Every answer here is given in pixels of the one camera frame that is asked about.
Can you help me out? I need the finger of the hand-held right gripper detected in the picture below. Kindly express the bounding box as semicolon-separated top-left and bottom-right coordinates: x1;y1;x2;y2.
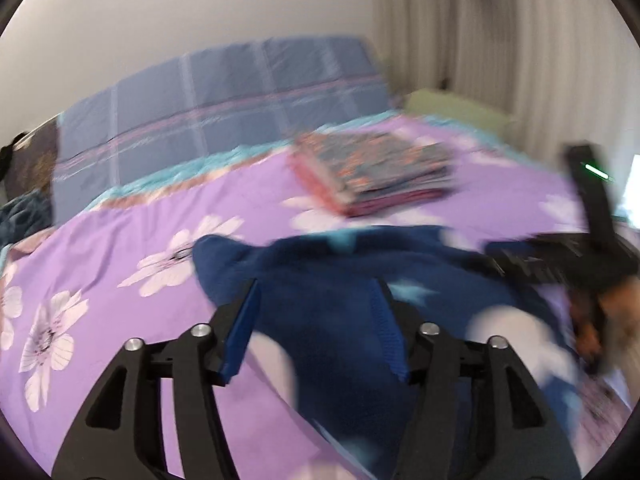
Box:
484;234;581;286

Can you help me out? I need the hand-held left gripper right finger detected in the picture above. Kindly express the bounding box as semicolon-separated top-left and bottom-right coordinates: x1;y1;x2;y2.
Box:
369;280;583;480

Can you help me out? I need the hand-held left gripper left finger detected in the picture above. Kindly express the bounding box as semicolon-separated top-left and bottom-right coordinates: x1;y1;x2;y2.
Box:
50;279;262;480

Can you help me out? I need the navy fleece garment white print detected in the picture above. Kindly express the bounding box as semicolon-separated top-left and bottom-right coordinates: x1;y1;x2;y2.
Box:
192;225;586;480

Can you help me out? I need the folded patterned clothes stack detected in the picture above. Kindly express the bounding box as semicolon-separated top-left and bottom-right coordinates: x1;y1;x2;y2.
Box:
287;130;456;218

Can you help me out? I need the person's right hand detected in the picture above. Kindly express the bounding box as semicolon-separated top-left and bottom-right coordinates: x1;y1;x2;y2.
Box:
570;277;640;368

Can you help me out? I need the purple floral bed sheet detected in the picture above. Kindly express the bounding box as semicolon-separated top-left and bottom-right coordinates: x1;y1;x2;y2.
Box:
0;110;640;480

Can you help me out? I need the light green pillow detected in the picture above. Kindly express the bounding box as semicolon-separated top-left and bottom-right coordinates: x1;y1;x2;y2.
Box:
402;87;516;136

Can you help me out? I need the beige curtain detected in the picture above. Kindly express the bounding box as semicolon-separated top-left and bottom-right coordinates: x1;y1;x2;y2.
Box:
370;0;640;171

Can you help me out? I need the blue plaid pillow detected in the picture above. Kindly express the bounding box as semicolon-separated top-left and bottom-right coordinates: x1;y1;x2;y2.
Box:
52;35;396;226

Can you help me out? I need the dark teal knitted cloth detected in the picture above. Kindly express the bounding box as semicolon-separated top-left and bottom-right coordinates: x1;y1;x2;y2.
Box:
0;192;55;248

